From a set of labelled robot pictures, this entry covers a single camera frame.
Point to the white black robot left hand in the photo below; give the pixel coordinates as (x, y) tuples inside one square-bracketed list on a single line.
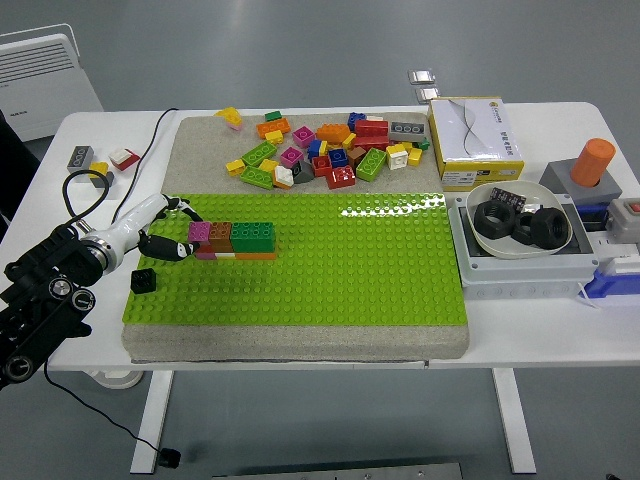
[(137, 220)]

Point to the black square toy brick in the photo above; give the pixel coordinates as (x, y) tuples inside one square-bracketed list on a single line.
[(143, 280)]

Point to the magenta square toy brick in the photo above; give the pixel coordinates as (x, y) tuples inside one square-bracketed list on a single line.
[(291, 157), (303, 136), (200, 233)]

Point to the grey plain toy brick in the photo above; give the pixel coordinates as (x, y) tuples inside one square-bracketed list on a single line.
[(101, 182)]

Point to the red flat toy brick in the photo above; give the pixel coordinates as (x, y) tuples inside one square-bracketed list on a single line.
[(130, 160)]

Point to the red square toy brick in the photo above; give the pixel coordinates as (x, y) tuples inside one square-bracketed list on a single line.
[(321, 166), (206, 248)]

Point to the pink flat toy brick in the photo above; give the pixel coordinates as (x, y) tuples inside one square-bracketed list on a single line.
[(206, 256)]

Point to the grey ringed toy brick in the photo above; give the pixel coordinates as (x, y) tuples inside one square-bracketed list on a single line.
[(407, 131), (80, 158)]

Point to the brown toy brick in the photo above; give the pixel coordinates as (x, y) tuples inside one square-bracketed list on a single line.
[(220, 237), (355, 157)]

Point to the white flat toy brick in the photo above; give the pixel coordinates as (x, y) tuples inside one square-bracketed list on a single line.
[(226, 256)]

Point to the dark green large toy brick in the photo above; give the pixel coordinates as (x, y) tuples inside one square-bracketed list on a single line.
[(252, 237)]

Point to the orange flat toy brick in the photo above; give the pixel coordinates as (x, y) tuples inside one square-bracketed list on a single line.
[(256, 256)]

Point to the lime green toy brick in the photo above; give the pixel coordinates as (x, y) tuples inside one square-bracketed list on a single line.
[(260, 153), (371, 165), (256, 177)]

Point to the white orange toy brick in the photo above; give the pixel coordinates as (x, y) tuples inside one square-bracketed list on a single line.
[(283, 176)]

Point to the dark green small toy brick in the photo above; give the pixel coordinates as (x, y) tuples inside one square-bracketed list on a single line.
[(423, 144), (272, 116)]

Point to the grey slanted toy brick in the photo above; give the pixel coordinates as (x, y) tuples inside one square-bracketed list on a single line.
[(302, 172)]

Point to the blue toy brick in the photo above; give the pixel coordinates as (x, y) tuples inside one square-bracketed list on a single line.
[(313, 149), (338, 158), (355, 120)]

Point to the red printed toy brick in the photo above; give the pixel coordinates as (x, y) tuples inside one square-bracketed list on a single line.
[(341, 177)]

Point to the orange large toy brick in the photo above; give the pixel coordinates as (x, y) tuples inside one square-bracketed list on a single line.
[(332, 132)]

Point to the green studded baseplate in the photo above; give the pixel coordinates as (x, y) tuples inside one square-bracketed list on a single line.
[(350, 270)]

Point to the red large toy brick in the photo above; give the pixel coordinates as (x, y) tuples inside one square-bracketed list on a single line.
[(371, 143), (371, 128)]

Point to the white yellow toy brick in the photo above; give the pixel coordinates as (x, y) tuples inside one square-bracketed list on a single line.
[(397, 157)]

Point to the grey foam mat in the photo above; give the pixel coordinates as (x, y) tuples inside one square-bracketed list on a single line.
[(200, 150)]

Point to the white panel heater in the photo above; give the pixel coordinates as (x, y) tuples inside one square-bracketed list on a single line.
[(45, 95)]

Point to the white table leg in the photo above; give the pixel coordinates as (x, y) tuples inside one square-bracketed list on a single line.
[(512, 420), (152, 420)]

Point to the grey metal plate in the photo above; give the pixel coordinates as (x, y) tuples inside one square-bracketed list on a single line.
[(340, 471)]

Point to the yellow white cardboard box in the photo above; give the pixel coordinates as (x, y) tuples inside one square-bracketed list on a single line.
[(475, 140)]

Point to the black large hex nut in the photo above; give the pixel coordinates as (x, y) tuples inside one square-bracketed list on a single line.
[(487, 222), (560, 232)]

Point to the purple circuit board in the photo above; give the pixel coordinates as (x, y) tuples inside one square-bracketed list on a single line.
[(507, 196)]

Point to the black small hex nut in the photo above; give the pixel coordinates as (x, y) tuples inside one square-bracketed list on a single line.
[(522, 234)]

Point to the grey plastic junction box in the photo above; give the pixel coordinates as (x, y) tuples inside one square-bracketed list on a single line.
[(525, 280)]

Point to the white bowl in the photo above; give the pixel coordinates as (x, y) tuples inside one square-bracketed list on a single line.
[(532, 192)]

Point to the grey block with hole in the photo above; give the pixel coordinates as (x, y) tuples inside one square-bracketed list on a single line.
[(557, 175)]

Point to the white zip tie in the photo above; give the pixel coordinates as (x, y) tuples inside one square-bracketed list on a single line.
[(587, 296)]

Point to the orange cylinder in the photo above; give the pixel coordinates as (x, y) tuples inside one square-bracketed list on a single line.
[(592, 162)]

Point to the blue plastic block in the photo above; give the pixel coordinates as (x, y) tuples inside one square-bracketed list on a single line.
[(615, 282)]

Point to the white plastic block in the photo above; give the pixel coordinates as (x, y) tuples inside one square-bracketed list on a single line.
[(620, 259)]

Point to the grey box with red button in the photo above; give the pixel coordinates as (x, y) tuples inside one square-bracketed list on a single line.
[(625, 220)]

